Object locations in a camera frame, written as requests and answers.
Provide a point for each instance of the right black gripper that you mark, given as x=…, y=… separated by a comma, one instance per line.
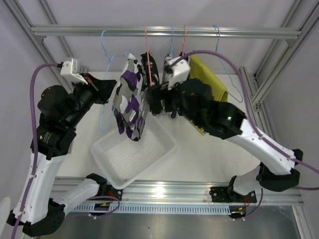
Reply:
x=157, y=93

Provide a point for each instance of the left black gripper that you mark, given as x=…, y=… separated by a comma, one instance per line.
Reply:
x=100, y=88

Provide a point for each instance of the olive yellow trousers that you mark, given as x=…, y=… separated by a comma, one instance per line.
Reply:
x=207, y=74

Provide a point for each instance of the light blue hanger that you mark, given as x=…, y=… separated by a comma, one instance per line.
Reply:
x=171, y=41
x=109, y=59
x=225, y=69

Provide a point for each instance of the purple camouflage trousers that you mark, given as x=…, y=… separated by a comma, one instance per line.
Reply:
x=130, y=106

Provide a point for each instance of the white plastic basket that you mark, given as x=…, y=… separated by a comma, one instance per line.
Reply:
x=122, y=161

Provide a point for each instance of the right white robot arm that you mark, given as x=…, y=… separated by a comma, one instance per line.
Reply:
x=276, y=171

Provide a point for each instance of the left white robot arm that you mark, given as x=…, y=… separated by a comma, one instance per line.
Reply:
x=37, y=212

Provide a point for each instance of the navy blue trousers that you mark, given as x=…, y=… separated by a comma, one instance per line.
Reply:
x=175, y=113

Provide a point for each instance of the grey white printed trousers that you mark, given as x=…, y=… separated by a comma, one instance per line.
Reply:
x=166, y=75

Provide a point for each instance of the black white patterned trousers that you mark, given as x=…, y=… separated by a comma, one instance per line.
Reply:
x=145, y=73

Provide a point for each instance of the right pink hanger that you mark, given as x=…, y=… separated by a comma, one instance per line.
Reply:
x=184, y=40

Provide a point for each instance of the pink hanger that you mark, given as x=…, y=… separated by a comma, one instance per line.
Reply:
x=148, y=56
x=184, y=40

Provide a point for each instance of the left pink hanger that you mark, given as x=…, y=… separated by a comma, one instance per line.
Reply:
x=148, y=56

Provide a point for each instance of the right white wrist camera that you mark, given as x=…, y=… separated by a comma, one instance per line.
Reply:
x=180, y=71

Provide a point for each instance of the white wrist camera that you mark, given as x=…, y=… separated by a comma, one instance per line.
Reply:
x=69, y=71
x=180, y=71

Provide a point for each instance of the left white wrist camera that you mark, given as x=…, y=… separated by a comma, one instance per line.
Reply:
x=69, y=71

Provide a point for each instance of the aluminium frame left struts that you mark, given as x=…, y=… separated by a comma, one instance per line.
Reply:
x=18, y=13

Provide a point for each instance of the aluminium frame struts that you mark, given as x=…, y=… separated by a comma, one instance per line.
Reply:
x=280, y=54
x=18, y=13

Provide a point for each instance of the aluminium hanging rail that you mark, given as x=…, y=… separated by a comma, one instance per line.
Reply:
x=166, y=31

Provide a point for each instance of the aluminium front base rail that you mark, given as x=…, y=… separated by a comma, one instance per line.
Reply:
x=194, y=193

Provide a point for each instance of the grey slotted cable duct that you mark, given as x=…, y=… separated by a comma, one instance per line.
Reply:
x=171, y=209

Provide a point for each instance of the aluminium frame right struts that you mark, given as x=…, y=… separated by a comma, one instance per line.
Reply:
x=280, y=54

